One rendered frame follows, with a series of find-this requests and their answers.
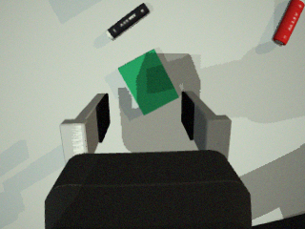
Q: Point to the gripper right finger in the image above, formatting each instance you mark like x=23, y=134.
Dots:
x=208, y=130

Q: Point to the black battery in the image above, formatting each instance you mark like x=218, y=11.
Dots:
x=127, y=21

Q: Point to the red aa battery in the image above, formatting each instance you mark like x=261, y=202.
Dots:
x=289, y=21

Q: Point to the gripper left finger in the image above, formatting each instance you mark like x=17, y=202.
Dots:
x=82, y=134

